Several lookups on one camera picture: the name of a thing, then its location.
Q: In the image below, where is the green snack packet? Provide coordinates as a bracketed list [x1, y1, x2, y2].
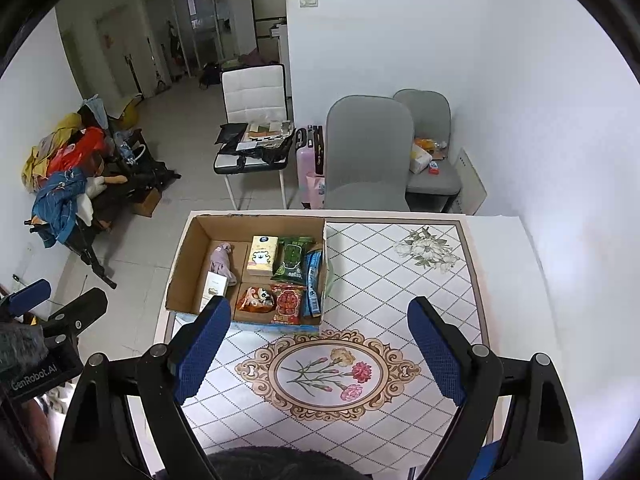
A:
[271, 236, 315, 283]

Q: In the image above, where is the orange snack packet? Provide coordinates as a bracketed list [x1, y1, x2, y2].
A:
[236, 285, 277, 312]

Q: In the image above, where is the small brown cardboard box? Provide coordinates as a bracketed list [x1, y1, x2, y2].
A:
[132, 187, 162, 218]

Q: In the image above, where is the black folding rack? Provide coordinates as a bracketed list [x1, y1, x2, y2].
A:
[27, 130, 182, 289]

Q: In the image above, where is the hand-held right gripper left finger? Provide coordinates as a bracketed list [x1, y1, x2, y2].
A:
[57, 295, 233, 480]

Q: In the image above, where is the small grey chair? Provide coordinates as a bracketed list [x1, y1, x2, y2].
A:
[392, 89, 462, 213]

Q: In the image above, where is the yellow bag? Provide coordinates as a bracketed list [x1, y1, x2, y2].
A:
[117, 100, 143, 128]

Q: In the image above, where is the beige flat board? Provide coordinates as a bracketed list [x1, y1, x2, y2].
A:
[452, 147, 488, 216]

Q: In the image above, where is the white plastic bag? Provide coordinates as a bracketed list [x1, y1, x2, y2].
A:
[409, 145, 433, 175]

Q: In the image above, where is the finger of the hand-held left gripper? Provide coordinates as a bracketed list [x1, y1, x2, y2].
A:
[7, 279, 53, 317]
[42, 287, 110, 348]

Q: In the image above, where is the red snack packet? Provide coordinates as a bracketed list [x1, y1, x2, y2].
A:
[270, 284, 307, 325]

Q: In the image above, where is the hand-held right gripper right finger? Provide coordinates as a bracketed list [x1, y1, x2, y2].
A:
[407, 296, 586, 480]

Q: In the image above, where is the long blue snack packet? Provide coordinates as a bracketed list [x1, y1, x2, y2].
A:
[301, 250, 323, 318]

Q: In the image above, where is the white padded chair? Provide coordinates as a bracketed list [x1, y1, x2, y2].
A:
[214, 64, 293, 211]

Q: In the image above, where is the yellow tissue pack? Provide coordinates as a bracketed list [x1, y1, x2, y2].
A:
[245, 235, 279, 277]

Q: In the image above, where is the pink suitcase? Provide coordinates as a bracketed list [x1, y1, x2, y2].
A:
[295, 125, 325, 209]

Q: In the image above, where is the black laptop bag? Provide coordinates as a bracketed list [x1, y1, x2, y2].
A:
[215, 122, 249, 153]

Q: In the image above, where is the diamond pattern floral tablecloth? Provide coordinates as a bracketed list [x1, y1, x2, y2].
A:
[155, 212, 493, 478]

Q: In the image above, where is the pile of colourful clothes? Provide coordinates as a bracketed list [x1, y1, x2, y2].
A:
[21, 97, 108, 248]

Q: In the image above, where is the stack of papers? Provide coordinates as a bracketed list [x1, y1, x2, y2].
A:
[246, 119, 295, 142]

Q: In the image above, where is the pink paper bag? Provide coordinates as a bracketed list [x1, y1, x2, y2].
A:
[305, 172, 327, 209]

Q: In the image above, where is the large grey chair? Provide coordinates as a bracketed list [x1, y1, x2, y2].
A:
[324, 95, 416, 211]

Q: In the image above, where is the white tissue pack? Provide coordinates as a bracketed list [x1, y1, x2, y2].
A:
[199, 270, 228, 313]

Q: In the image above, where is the dark fleece garment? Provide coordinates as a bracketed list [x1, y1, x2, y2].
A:
[152, 445, 371, 480]

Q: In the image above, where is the purple cloth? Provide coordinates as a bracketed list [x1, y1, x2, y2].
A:
[210, 242, 240, 288]

